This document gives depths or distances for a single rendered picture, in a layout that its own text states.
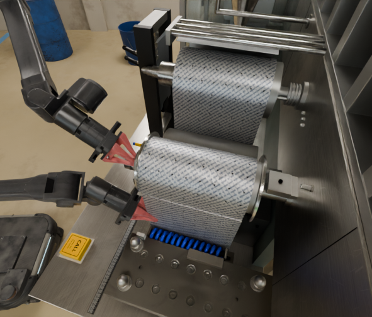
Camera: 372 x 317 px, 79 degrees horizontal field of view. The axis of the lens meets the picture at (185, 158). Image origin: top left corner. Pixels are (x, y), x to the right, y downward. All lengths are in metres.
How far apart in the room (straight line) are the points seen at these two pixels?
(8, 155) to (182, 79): 2.37
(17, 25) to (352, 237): 0.80
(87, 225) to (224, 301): 0.52
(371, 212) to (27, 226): 1.80
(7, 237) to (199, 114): 1.54
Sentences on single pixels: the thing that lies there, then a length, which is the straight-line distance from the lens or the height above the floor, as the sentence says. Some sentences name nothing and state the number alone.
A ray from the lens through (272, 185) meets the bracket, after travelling 0.48.
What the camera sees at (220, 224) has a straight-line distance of 0.55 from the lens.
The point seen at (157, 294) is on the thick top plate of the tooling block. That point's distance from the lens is 0.65.
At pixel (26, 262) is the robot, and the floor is 0.24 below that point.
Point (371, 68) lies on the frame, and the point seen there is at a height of 1.52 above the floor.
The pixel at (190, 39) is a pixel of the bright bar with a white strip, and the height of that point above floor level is 1.44.
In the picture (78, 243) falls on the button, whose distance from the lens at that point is 0.86.
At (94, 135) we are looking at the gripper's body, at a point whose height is 1.31.
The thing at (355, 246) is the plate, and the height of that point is 1.43.
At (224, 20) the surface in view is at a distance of 1.35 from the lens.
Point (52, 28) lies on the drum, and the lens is 4.05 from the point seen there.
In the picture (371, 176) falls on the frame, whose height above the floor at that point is 1.47.
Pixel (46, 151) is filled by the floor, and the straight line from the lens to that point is 2.61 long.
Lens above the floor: 1.66
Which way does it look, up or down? 50 degrees down
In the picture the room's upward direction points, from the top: 1 degrees clockwise
